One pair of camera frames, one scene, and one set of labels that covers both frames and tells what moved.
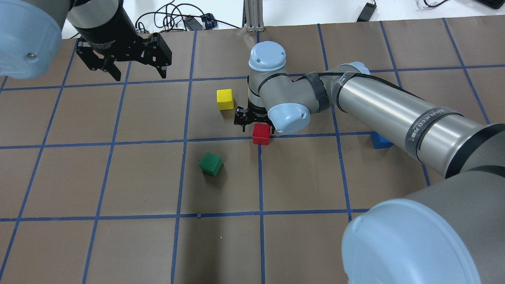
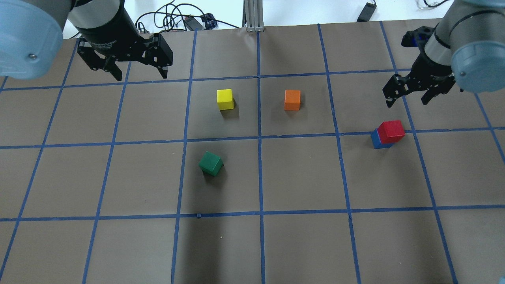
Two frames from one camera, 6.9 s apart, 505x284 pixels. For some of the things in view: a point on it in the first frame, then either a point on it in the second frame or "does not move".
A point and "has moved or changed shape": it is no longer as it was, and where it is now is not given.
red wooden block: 261,134 has moved or changed shape
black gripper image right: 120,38 does not move
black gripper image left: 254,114 -> 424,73
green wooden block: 210,163 does not move
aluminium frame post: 253,18 does not move
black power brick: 367,12 does not move
